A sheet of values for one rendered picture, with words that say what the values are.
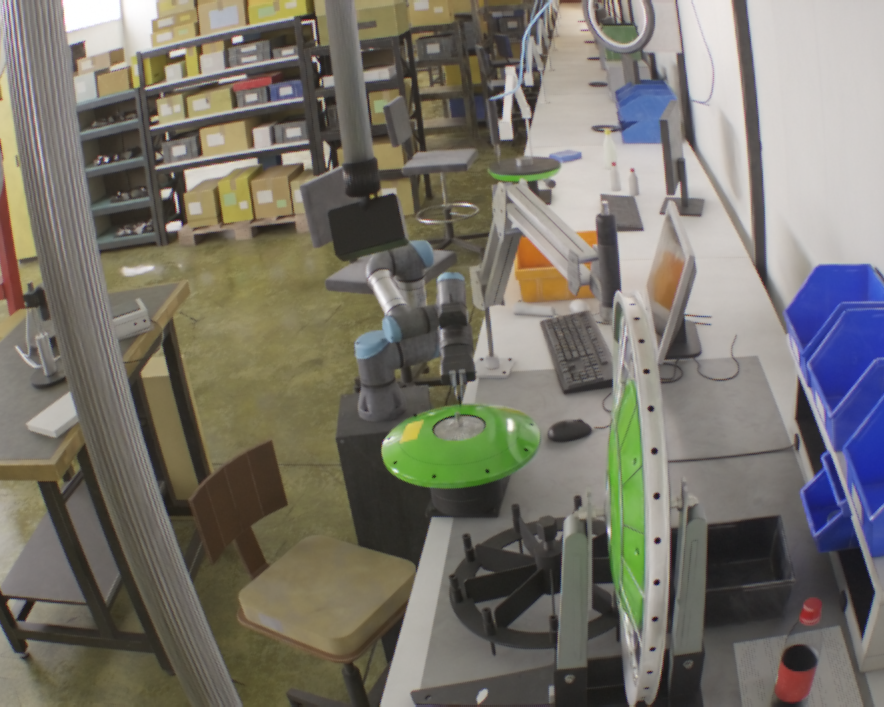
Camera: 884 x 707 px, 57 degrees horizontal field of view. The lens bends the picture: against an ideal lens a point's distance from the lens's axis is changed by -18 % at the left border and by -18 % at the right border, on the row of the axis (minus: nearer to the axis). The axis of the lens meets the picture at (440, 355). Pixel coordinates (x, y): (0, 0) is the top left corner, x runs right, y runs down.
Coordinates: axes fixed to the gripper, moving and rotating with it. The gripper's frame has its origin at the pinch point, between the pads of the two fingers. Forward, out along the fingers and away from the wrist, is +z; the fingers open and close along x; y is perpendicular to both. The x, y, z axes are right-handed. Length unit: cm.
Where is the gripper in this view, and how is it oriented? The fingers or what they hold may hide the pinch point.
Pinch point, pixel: (459, 399)
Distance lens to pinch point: 204.3
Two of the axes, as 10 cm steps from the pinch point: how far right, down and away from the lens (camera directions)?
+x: -9.9, 1.0, 0.6
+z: 0.6, 8.6, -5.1
